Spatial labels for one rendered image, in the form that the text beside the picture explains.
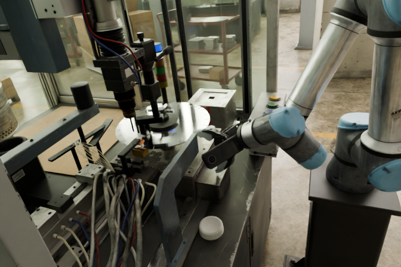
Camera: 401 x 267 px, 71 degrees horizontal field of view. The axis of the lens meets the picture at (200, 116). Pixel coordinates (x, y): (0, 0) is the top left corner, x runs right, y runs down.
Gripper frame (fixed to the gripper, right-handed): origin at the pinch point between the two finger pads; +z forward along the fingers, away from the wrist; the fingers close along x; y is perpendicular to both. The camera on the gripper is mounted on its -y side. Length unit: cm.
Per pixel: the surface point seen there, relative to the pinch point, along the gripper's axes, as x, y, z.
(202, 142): 1.5, 9.1, 9.1
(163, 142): 9.6, -8.7, 3.2
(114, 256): -6.2, -38.3, -2.7
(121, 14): 70, 28, 38
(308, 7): 63, 432, 131
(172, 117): 15.0, 3.1, 9.3
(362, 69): -49, 326, 67
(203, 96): 16.3, 33.1, 22.5
